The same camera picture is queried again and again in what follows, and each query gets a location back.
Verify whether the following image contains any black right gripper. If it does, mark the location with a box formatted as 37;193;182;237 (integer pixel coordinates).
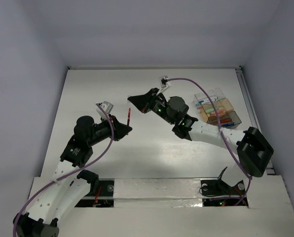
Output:
129;87;175;125

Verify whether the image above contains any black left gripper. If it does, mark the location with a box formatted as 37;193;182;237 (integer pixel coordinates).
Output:
87;114;132;146

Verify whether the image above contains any green correction tape pen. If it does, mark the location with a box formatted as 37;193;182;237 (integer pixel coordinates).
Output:
205;107;214;113

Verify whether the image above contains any white marker blue cap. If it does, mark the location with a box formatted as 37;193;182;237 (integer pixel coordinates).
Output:
198;96;218;104

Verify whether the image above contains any blue ballpoint pen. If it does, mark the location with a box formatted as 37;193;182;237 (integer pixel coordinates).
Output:
221;122;234;127

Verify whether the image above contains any red gel pen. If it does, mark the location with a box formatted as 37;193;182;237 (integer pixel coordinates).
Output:
220;118;232;123

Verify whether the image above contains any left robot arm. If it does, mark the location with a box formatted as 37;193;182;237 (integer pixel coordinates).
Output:
13;115;132;237

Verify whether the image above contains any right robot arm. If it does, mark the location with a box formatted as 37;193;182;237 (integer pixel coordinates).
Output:
127;88;274;194

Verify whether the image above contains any stationery organizer box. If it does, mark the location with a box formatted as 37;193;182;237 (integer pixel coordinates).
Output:
193;88;242;129

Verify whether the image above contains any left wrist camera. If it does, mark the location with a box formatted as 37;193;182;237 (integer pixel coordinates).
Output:
96;101;113;120

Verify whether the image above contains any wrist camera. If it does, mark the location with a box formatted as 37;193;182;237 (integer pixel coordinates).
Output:
157;76;171;95
96;101;113;120

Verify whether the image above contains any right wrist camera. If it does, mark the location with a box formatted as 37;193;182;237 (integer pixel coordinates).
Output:
157;76;171;95

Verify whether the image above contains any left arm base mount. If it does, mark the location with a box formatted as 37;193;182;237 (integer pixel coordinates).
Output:
77;170;114;197

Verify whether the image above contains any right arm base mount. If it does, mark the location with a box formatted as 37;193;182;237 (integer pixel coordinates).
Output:
199;167;245;198

